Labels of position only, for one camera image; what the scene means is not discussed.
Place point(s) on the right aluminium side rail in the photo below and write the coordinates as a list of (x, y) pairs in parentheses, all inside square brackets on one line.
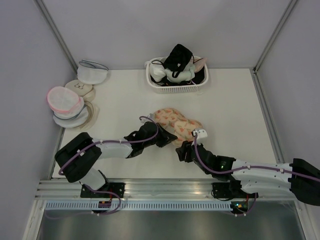
[(268, 118)]

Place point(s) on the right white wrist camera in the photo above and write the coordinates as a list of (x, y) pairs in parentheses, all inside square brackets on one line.
[(199, 134)]

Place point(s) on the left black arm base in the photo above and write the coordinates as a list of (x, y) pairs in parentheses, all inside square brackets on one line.
[(113, 187)]

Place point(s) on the pink garment in basket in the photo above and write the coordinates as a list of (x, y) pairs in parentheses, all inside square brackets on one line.
[(198, 65)]

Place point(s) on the white mesh bag blue trim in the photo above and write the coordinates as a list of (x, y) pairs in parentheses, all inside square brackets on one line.
[(91, 72)]

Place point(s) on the floral peach laundry bag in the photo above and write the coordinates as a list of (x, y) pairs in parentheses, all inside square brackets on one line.
[(173, 121)]

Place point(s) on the aluminium frame post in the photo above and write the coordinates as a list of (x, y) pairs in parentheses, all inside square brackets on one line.
[(56, 33), (276, 32)]

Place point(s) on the white garment in basket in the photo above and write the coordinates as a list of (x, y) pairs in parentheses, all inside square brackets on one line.
[(158, 72)]

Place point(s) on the white plastic laundry basket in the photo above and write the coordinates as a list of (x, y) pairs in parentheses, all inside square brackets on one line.
[(193, 85)]

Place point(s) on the aluminium front rail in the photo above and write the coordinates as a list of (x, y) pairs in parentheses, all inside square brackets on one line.
[(134, 189)]

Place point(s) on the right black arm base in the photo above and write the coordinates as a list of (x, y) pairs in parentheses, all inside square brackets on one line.
[(222, 190)]

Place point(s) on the black bra in basket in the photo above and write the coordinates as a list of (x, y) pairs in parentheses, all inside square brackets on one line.
[(177, 60)]

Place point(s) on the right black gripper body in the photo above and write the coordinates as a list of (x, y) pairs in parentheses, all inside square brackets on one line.
[(186, 148)]

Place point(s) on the left aluminium frame post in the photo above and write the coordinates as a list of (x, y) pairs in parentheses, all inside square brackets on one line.
[(56, 33)]

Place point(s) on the beige flat laundry bag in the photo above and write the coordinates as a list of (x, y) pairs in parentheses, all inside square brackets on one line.
[(93, 113)]

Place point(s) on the white slotted cable duct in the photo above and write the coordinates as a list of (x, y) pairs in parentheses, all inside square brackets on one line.
[(139, 205)]

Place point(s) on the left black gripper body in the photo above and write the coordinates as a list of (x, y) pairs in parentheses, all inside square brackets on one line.
[(162, 140)]

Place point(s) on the beige round laundry bag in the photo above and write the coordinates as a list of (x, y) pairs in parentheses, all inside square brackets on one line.
[(86, 91)]

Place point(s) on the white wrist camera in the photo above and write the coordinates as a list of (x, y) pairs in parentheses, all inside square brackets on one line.
[(148, 118), (199, 134)]

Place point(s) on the grey trimmed mesh bag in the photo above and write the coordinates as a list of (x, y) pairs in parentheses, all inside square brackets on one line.
[(74, 121)]

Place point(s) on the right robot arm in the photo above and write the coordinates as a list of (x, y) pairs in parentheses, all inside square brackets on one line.
[(298, 178)]

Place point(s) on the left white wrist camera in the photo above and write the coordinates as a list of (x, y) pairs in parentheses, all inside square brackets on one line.
[(148, 118)]

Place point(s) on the right aluminium frame post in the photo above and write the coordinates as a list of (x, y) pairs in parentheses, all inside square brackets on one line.
[(276, 32)]

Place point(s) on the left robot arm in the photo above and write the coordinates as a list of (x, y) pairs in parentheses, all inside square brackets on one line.
[(77, 158)]

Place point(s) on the pink trimmed mesh bag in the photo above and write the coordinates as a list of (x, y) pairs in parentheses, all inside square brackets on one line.
[(62, 100)]

